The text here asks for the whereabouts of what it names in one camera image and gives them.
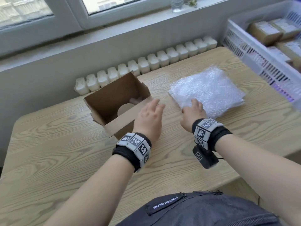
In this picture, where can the white ribbed radiator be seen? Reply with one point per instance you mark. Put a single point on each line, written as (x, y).
(150, 63)

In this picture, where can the person's left fingers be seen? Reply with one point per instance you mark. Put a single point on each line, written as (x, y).
(156, 106)

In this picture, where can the dark grey waist bag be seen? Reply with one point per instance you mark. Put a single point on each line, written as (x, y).
(202, 210)

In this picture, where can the clear glass bottle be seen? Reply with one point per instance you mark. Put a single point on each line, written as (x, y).
(176, 4)

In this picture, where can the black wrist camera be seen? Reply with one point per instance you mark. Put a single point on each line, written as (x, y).
(205, 157)

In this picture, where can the white flat packet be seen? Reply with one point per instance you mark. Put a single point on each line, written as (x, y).
(278, 54)

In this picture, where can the person's left forearm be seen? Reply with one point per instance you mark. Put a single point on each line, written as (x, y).
(94, 197)

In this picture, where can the person's right fingers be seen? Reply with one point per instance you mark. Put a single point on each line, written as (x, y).
(195, 104)

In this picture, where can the black wristband with marker tiles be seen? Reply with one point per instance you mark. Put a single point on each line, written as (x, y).
(208, 132)
(135, 148)

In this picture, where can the white plastic crate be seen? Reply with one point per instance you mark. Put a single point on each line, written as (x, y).
(256, 56)

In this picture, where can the person's right forearm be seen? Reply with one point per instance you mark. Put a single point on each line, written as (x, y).
(261, 171)

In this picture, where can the stack of bubble wrap sheets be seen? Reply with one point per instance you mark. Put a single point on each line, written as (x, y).
(211, 89)

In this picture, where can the pale item inside box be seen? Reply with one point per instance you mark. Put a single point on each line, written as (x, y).
(136, 100)

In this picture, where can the person's right hand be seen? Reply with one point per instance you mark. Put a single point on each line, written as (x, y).
(194, 114)

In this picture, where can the brown wrapped packet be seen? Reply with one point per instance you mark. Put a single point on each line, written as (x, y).
(264, 32)
(291, 50)
(285, 27)

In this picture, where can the person's left hand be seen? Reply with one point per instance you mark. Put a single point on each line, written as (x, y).
(149, 122)

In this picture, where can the grey window sill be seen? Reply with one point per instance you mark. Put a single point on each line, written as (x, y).
(112, 32)

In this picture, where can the white window frame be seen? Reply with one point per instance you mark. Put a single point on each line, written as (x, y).
(68, 14)

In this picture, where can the small green plant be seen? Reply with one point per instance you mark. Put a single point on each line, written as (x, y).
(193, 2)

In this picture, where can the open brown cardboard box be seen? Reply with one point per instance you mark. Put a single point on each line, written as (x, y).
(110, 101)

